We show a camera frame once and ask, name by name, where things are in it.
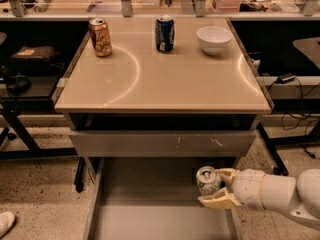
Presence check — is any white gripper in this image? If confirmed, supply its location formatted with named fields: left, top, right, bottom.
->
left=198, top=168, right=265, bottom=210

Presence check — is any green white 7up can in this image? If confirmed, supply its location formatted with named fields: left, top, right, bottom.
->
left=196, top=166, right=221, bottom=196

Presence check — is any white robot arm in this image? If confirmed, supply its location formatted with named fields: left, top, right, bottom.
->
left=196, top=166, right=320, bottom=230

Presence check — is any closed top drawer front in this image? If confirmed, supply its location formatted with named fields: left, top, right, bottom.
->
left=70, top=130, right=256, bottom=157

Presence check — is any open middle drawer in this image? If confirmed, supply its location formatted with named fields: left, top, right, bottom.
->
left=82, top=157, right=243, bottom=240

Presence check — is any grey drawer cabinet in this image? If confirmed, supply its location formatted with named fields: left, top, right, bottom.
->
left=51, top=16, right=275, bottom=240

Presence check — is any blue pepsi can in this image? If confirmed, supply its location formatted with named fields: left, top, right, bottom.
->
left=155, top=15, right=175, bottom=52

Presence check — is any orange gold soda can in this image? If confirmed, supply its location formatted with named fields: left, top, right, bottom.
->
left=89, top=18, right=112, bottom=57

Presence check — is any black power adapter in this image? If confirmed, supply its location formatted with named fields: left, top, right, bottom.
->
left=276, top=73, right=296, bottom=84

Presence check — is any white ceramic bowl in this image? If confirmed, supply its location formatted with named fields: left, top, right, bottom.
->
left=197, top=26, right=233, bottom=55

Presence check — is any white shoe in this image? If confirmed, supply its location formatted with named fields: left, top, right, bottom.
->
left=0, top=211, right=15, bottom=238

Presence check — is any black bag on shelf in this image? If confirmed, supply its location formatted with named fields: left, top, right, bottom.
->
left=10, top=46, right=60, bottom=63

